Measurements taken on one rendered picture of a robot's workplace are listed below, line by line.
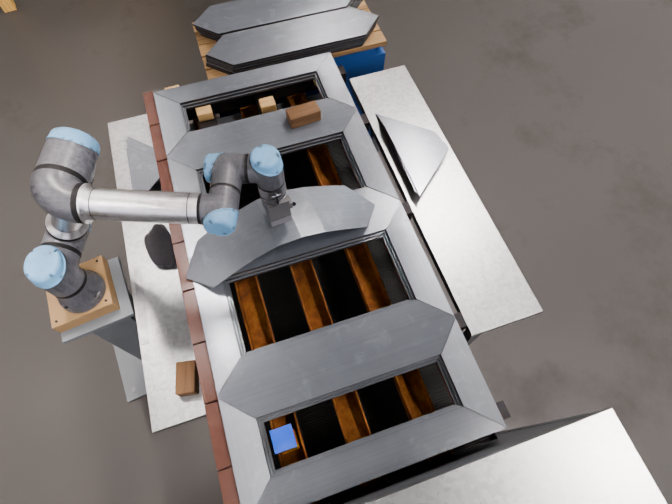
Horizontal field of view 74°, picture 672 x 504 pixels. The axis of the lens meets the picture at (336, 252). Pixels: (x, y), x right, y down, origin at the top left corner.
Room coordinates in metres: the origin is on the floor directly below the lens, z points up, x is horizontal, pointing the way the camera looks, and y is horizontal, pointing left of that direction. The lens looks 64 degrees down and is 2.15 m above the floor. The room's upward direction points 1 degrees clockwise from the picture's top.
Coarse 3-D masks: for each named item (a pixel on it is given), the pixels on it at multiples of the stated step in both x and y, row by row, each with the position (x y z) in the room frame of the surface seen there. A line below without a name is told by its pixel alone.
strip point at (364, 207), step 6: (348, 192) 0.84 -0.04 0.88; (354, 192) 0.85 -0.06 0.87; (354, 198) 0.82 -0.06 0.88; (360, 198) 0.83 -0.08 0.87; (354, 204) 0.79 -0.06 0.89; (360, 204) 0.80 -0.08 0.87; (366, 204) 0.81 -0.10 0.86; (372, 204) 0.82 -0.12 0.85; (360, 210) 0.77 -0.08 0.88; (366, 210) 0.78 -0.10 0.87; (372, 210) 0.79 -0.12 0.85; (366, 216) 0.75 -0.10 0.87; (366, 222) 0.73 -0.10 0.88
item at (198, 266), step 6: (198, 246) 0.63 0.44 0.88; (198, 252) 0.61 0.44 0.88; (192, 258) 0.60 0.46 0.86; (198, 258) 0.59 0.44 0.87; (192, 264) 0.58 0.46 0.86; (198, 264) 0.58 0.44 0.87; (204, 264) 0.57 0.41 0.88; (192, 270) 0.56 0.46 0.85; (198, 270) 0.56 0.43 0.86; (204, 270) 0.55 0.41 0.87; (198, 276) 0.54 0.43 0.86; (204, 276) 0.53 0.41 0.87; (198, 282) 0.52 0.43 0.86; (204, 282) 0.51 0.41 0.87; (210, 282) 0.51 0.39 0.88
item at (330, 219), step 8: (312, 192) 0.80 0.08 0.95; (320, 192) 0.81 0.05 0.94; (312, 200) 0.76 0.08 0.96; (320, 200) 0.77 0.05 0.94; (328, 200) 0.78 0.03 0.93; (320, 208) 0.74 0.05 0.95; (328, 208) 0.74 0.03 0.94; (320, 216) 0.70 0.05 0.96; (328, 216) 0.71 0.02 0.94; (336, 216) 0.72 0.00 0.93; (328, 224) 0.68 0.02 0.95; (336, 224) 0.69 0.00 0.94; (344, 224) 0.69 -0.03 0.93
